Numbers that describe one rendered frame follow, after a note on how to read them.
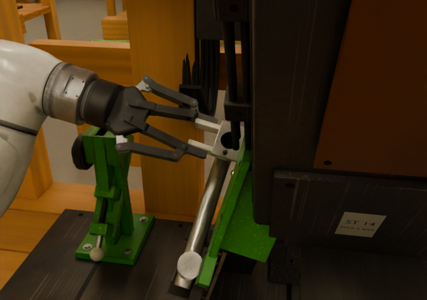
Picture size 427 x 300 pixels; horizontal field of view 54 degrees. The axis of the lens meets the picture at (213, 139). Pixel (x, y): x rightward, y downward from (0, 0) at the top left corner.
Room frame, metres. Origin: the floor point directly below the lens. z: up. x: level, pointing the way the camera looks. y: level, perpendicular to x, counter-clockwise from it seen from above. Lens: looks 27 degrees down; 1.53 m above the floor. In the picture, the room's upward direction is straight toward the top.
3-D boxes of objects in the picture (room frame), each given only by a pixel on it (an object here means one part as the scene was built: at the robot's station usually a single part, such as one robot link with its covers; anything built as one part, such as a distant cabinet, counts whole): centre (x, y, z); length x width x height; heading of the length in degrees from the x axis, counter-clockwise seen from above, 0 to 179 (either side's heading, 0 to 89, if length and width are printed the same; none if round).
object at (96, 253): (0.65, 0.23, 0.96); 0.06 x 0.03 x 0.06; 171
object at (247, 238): (0.50, -0.05, 1.17); 0.13 x 0.12 x 0.20; 81
